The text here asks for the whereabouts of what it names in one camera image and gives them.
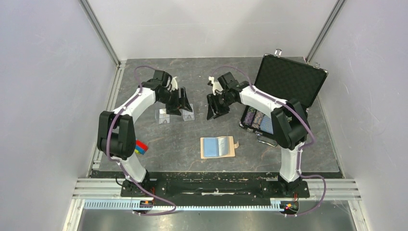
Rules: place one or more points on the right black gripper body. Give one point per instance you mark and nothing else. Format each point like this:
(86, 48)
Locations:
(220, 94)

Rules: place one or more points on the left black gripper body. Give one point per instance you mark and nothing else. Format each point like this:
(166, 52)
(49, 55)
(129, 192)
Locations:
(172, 99)

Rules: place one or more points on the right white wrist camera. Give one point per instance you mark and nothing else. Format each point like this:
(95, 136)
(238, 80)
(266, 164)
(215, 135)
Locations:
(216, 86)

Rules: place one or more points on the colourful toy block stack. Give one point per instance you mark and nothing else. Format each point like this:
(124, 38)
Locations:
(140, 147)

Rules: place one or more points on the tan leather card holder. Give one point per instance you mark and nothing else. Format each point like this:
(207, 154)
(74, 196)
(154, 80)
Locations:
(218, 147)

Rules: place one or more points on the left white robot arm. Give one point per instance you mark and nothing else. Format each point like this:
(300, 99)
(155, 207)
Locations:
(116, 130)

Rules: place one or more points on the black poker chip case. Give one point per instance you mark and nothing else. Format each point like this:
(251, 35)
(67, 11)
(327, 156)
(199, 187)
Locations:
(285, 79)

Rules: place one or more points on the aluminium front frame rail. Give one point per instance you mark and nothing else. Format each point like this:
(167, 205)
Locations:
(336, 207)

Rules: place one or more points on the right aluminium corner post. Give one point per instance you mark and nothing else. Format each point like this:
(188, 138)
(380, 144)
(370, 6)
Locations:
(339, 4)

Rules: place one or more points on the aluminium corner post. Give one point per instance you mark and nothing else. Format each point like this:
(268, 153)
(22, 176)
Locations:
(339, 4)
(92, 17)

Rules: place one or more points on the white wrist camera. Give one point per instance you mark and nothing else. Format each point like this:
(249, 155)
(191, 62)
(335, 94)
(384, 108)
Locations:
(173, 84)
(216, 86)

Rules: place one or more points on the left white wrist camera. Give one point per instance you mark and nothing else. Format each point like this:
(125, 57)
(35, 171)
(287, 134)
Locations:
(173, 84)

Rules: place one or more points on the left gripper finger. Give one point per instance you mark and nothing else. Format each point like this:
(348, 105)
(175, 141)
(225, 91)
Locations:
(183, 101)
(173, 111)

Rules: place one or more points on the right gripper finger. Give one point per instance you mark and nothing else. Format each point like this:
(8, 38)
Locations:
(211, 107)
(223, 105)

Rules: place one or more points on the left aluminium corner post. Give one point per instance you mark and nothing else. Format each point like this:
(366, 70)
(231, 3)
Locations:
(92, 17)

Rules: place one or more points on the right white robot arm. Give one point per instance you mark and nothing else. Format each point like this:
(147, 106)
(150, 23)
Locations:
(289, 122)

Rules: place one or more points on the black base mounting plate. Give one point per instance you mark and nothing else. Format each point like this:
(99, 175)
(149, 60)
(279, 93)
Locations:
(258, 187)

